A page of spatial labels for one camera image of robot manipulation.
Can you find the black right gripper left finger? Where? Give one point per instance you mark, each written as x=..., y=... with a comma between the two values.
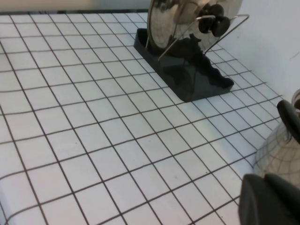
x=253, y=206

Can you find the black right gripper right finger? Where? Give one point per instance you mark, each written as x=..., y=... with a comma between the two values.
x=288, y=201

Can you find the stainless steel pot lid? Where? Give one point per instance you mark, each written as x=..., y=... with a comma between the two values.
x=161, y=30

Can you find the white black-grid tablecloth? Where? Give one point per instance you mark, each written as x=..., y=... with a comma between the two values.
x=93, y=117

